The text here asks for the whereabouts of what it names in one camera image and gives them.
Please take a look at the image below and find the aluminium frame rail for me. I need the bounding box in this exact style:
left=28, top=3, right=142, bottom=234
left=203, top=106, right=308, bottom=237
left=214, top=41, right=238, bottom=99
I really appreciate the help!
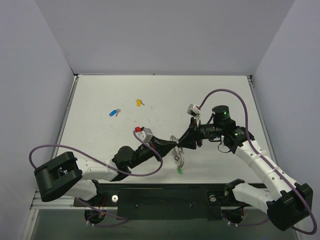
left=29, top=188, right=118, bottom=210

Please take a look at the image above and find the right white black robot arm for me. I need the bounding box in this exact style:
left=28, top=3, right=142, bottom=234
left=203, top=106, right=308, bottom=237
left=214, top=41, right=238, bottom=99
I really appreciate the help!
left=178, top=104, right=313, bottom=231

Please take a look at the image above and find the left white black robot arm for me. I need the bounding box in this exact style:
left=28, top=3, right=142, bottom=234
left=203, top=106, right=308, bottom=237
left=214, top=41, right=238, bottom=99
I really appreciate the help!
left=34, top=137, right=177, bottom=206

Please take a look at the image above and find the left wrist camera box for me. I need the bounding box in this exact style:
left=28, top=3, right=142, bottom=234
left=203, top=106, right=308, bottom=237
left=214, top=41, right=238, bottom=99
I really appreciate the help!
left=134, top=127, right=154, bottom=144

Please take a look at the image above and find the large metal keyring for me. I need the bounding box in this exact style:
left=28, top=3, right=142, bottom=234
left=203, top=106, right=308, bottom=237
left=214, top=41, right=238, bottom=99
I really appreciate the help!
left=171, top=146, right=185, bottom=169

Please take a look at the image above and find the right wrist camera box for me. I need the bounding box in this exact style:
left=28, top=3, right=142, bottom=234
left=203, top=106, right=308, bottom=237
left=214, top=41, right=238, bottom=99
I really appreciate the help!
left=186, top=104, right=201, bottom=119

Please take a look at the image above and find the blue tag key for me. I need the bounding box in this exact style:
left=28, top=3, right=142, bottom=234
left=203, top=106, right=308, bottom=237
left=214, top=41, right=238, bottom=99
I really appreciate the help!
left=109, top=108, right=121, bottom=117

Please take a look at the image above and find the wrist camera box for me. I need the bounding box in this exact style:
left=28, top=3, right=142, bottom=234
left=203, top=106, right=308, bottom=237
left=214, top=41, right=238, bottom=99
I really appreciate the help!
left=134, top=127, right=154, bottom=144
left=186, top=104, right=201, bottom=119

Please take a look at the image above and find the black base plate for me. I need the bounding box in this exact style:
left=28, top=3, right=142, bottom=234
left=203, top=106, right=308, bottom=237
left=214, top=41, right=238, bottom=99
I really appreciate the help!
left=74, top=183, right=248, bottom=221

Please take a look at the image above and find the yellow tag key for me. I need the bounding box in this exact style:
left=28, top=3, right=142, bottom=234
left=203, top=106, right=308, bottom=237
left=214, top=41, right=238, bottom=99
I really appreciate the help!
left=136, top=99, right=145, bottom=107

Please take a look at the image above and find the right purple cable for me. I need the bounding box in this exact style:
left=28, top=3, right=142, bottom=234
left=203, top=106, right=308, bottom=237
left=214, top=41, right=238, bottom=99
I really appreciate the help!
left=198, top=89, right=316, bottom=235

